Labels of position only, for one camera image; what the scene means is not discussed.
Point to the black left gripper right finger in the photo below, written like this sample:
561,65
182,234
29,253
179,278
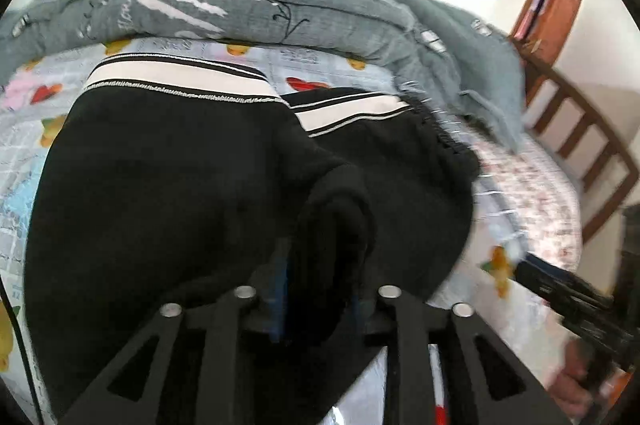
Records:
448,366

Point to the grey quilted comforter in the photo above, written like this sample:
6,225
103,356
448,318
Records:
438,51

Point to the wooden footboard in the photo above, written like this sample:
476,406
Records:
537,74

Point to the black pants white waistband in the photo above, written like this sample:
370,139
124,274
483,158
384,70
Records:
173,181

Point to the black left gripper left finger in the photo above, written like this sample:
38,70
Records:
189,366

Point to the brown wooden door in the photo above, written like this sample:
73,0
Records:
543,26

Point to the floral patchwork quilt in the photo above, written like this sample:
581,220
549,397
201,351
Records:
523,202

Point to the person's right hand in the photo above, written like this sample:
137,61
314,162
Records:
565,389

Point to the fruit print bed sheet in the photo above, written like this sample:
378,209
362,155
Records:
40,94

